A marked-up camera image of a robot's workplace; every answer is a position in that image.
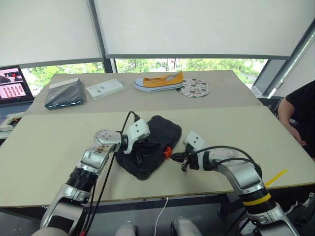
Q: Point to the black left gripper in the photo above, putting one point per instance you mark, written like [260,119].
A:
[141,147]

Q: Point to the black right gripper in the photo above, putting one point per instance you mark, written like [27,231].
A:
[192,159]

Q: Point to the black tool case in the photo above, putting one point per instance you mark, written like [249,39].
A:
[167,132]

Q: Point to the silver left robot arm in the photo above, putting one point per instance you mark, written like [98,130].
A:
[93,157]

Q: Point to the person's bare forearm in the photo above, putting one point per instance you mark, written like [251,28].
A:
[288,118]

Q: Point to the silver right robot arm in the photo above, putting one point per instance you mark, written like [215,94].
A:
[246,177]

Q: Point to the person's bare hand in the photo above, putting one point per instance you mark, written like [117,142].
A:
[302,142]

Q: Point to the grey rounded shape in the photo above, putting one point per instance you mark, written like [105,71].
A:
[126,229]
[185,227]

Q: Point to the orange canvas shoe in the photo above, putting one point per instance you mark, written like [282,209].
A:
[157,82]

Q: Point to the round patterned metal disc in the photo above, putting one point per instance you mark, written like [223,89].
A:
[197,88]

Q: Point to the flat white box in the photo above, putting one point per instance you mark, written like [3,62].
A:
[104,88]

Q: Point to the yellow strip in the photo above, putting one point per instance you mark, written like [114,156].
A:
[276,176]

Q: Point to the dark folded cloth package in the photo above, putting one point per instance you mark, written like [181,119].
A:
[64,96]

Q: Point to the tan rounded shape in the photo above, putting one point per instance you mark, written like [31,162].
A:
[51,232]

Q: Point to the person in black shirt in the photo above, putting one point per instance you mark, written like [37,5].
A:
[305,110]

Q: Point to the white roller blind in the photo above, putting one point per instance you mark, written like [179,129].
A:
[197,27]
[49,29]

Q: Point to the white handheld device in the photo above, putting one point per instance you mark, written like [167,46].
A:
[9,119]

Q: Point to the open laptop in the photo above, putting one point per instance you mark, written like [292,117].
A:
[14,86]

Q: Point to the grey slanted pillar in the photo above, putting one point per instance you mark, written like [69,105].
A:
[295,56]

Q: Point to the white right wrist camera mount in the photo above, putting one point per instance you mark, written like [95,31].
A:
[194,140]

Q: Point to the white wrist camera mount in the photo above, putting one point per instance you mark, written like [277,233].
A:
[194,140]
[137,129]

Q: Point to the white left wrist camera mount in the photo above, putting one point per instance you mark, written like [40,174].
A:
[137,129]

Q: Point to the black table frame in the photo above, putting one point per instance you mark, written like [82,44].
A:
[197,199]

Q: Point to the dark window post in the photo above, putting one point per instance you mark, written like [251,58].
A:
[108,65]

